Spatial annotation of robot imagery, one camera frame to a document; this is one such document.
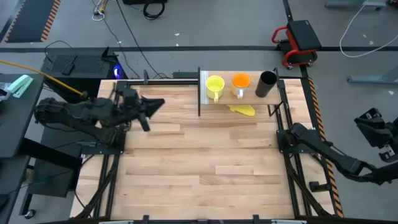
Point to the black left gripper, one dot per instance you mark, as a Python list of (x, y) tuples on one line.
[(132, 104)]

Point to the black metal shelf frame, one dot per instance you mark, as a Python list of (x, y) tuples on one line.
[(199, 93)]

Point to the mint green stapler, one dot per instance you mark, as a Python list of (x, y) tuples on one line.
[(20, 85)]

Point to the black aluminium table frame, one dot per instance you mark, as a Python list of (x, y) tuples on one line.
[(107, 186)]

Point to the orange black hazard tape strip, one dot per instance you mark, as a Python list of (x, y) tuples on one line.
[(334, 199)]

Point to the clear plastic item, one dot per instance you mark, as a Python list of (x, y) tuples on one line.
[(4, 91)]

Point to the black side desk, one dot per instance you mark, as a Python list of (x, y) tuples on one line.
[(15, 124)]

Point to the red and black rolling stool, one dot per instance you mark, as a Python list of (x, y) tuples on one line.
[(300, 40)]

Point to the black computer tower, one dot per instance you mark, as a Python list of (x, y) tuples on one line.
[(90, 67)]

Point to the black tumbler cup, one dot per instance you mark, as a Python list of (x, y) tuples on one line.
[(265, 84)]

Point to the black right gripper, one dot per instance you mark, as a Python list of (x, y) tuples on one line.
[(373, 130)]

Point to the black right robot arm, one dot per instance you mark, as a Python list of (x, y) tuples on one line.
[(326, 152)]

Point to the yellow mug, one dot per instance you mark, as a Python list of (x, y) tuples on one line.
[(214, 85)]

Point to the black hazard-striped floor mat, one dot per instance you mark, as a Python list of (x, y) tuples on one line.
[(31, 20)]

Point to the yellow cloth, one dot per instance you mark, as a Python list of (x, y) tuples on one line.
[(242, 109)]

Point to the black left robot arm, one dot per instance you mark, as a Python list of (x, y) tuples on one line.
[(81, 113)]

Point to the grey metal table foot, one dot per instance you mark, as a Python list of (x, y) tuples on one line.
[(354, 3), (373, 77)]

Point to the black rolling cart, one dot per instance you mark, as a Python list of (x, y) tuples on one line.
[(53, 179)]

